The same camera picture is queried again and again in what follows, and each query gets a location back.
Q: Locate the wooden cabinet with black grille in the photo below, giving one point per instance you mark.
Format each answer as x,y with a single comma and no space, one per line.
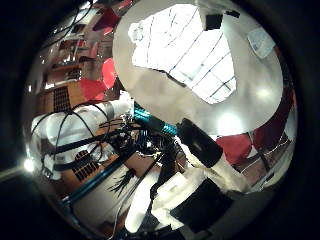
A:
65,96

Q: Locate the black square patch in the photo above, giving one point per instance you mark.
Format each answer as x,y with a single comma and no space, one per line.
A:
213,21

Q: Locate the small black tape piece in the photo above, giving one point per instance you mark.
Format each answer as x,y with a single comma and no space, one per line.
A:
232,13

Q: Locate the long teal frame bar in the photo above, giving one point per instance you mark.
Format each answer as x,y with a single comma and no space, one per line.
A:
96,178

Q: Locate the round red chair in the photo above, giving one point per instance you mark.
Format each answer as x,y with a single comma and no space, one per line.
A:
108,71

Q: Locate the dark red chair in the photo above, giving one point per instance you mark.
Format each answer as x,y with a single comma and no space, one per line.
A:
273,128

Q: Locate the teal metal bar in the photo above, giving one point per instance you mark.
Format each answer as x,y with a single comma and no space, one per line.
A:
151,119

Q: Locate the white paper sheet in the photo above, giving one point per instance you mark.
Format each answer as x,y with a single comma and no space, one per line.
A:
261,42

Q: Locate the bright lamp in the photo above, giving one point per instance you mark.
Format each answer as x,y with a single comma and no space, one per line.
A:
29,165

